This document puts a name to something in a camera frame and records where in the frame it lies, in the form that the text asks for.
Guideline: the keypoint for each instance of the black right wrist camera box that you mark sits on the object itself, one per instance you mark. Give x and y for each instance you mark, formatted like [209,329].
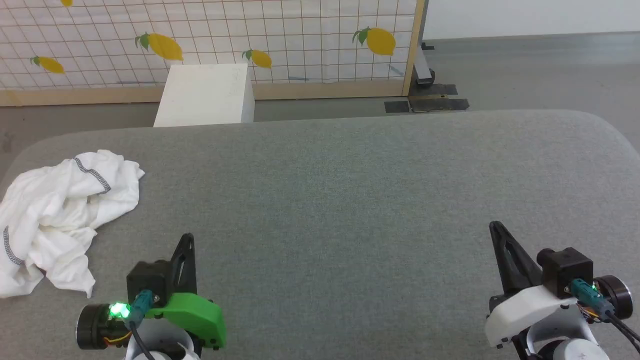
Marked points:
[565,267]

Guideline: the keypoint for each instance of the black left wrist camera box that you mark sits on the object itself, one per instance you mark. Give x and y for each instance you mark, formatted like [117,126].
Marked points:
[147,277]

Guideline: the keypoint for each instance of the white long-sleeve garment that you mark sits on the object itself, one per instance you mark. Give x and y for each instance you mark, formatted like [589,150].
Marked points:
[55,220]

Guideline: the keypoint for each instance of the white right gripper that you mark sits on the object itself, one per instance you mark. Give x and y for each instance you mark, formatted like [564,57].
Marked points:
[525,310]

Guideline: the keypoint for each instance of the lemon print partition panel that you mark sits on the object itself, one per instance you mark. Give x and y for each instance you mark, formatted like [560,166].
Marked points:
[210,30]

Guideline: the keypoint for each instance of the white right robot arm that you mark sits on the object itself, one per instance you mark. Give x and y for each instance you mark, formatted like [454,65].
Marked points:
[565,345]

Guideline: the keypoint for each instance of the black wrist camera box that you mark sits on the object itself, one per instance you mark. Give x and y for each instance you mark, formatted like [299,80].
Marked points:
[565,267]
[147,277]

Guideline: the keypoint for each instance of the white box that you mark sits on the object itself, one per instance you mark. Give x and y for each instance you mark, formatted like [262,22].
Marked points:
[205,95]

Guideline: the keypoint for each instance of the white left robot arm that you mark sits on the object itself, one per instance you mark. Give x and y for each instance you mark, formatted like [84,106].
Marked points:
[167,345]

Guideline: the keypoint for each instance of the grey metal partition leg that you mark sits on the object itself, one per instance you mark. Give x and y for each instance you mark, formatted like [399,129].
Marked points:
[424,70]

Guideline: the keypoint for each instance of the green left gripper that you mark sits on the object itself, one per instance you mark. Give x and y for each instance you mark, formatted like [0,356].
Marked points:
[197,312]

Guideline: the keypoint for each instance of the black floor plate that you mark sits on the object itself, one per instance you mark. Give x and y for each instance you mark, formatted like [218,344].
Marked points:
[435,102]

